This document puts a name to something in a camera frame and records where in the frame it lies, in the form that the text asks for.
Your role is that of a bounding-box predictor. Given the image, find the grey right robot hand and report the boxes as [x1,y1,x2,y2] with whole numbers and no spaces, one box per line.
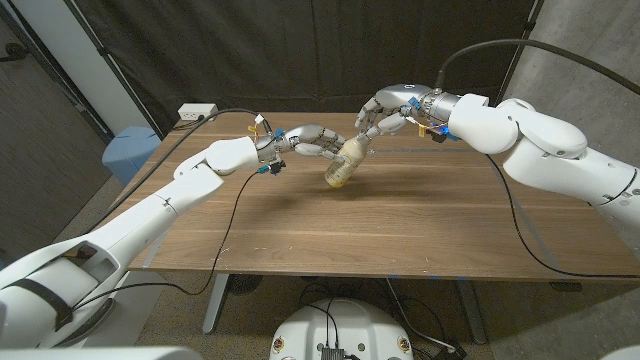
[354,83,449,141]

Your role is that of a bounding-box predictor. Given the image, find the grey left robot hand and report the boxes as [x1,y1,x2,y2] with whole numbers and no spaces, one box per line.
[255,123,348,175]

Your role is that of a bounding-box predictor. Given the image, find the beige drink bottle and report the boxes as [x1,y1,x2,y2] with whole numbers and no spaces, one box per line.
[324,133,370,189]

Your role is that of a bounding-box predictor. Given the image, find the black backdrop curtain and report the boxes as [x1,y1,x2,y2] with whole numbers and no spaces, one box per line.
[64,0,546,139]

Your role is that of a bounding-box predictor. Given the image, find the white power strip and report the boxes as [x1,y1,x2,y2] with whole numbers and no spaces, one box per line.
[177,103,220,122]

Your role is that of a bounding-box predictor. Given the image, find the black backdrop stand pole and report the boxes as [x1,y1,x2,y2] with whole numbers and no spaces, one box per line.
[493,0,545,114]
[64,0,165,140]

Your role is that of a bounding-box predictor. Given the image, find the round black floor grille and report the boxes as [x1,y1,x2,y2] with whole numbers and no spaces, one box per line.
[227,273,264,296]

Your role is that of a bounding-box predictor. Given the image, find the light blue bin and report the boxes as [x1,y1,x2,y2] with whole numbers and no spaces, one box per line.
[101,125,162,186]

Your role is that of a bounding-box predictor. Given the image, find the grey table leg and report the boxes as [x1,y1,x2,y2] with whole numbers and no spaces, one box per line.
[202,273,231,335]
[457,279,488,345]

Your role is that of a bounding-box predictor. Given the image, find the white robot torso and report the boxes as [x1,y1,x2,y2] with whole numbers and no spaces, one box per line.
[269,297,415,360]

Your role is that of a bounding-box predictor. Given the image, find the black power adapter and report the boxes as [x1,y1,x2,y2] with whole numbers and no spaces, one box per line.
[434,342,469,360]

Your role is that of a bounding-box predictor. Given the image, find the black power strip cord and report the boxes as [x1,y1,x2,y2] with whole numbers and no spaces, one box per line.
[172,114,206,132]

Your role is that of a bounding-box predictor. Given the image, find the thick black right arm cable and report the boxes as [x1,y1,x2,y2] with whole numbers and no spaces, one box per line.
[434,38,640,96]

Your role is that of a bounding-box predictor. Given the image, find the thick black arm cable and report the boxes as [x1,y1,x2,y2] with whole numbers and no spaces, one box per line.
[82,107,274,236]
[434,38,640,96]

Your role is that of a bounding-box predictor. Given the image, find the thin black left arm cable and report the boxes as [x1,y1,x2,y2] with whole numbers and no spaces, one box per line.
[69,171,261,314]

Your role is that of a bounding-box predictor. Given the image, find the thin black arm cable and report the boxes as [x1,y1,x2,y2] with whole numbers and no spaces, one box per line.
[69,171,261,314]
[484,153,640,280]

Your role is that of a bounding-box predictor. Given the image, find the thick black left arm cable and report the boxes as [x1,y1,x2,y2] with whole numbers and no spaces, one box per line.
[82,107,274,236]

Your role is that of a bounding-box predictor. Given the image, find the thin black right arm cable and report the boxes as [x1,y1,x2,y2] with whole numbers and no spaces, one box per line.
[484,153,640,280]

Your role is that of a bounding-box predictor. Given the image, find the black torso cable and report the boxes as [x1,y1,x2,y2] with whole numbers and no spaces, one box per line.
[299,282,341,347]

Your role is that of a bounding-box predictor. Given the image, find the grey floor cable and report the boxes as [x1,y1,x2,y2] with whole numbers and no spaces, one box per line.
[384,277,456,351]

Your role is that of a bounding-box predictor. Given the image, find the black door handle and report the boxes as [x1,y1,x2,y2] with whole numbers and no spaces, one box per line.
[0,42,30,64]

